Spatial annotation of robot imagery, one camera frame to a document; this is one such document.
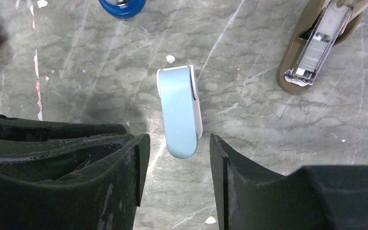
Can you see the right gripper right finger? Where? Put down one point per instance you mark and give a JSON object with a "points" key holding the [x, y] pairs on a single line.
{"points": [[315, 197]]}

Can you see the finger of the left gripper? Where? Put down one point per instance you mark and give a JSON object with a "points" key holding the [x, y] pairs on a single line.
{"points": [[35, 151]]}

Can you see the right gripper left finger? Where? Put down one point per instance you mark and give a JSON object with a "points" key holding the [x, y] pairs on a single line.
{"points": [[103, 195]]}

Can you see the light blue small case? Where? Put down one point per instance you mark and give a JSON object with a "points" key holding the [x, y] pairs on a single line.
{"points": [[180, 105]]}

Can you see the blue stapler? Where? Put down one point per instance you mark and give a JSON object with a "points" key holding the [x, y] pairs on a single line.
{"points": [[123, 8]]}

